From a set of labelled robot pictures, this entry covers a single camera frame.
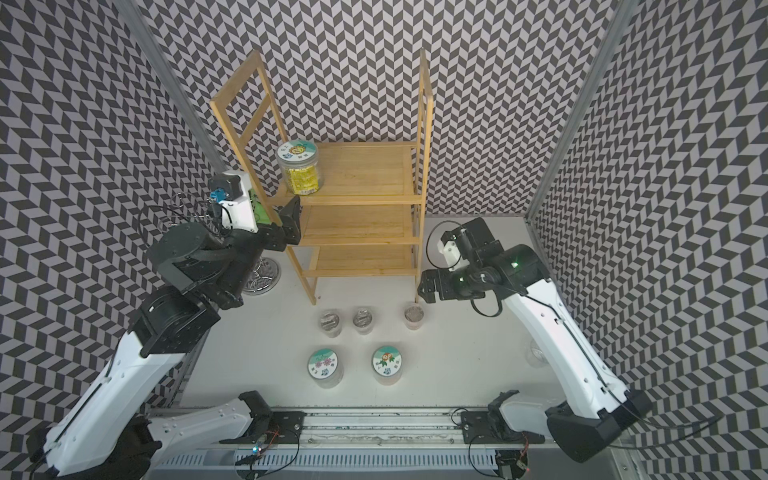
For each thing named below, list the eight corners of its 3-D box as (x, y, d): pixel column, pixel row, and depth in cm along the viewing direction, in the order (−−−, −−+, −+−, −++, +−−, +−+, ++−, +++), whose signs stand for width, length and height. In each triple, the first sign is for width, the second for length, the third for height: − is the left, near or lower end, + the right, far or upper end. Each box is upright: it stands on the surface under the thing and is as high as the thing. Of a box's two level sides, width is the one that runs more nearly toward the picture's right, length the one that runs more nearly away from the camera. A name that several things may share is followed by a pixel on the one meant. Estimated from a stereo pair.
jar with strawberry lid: (373, 385, 81) (371, 376, 75) (375, 356, 86) (373, 345, 80) (401, 385, 81) (401, 376, 75) (401, 356, 86) (401, 345, 80)
